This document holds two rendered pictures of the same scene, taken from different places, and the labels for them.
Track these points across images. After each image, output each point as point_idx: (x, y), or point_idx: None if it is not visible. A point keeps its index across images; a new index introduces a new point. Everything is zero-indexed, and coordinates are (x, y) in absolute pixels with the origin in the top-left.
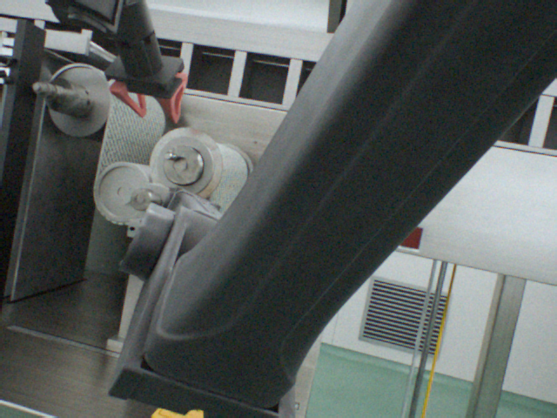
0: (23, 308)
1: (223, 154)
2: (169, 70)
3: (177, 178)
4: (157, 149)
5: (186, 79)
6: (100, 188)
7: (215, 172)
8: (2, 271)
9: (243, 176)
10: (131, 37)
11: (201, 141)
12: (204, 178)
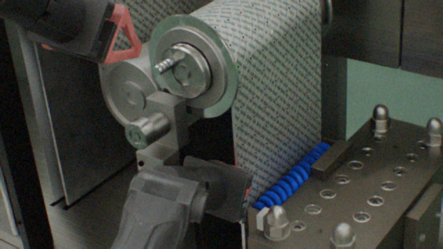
0: (79, 218)
1: (246, 32)
2: (91, 25)
3: (181, 91)
4: (154, 44)
5: (124, 15)
6: (108, 90)
7: (228, 78)
8: (36, 199)
9: (308, 22)
10: (25, 23)
11: (200, 36)
12: (217, 88)
